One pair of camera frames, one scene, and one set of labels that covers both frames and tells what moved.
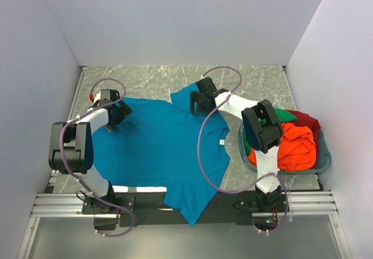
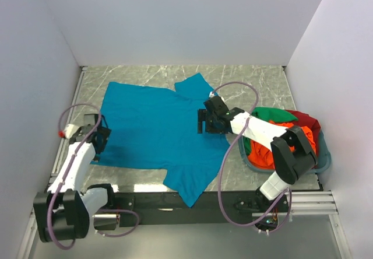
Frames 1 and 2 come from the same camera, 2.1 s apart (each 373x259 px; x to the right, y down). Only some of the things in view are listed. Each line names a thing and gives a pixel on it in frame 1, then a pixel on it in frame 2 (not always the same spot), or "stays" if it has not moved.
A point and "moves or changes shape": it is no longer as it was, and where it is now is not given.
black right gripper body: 196,97 -> 211,126
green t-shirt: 282,115 stays
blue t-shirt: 171,144 moves or changes shape
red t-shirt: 305,120 stays
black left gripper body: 122,113 -> 104,133
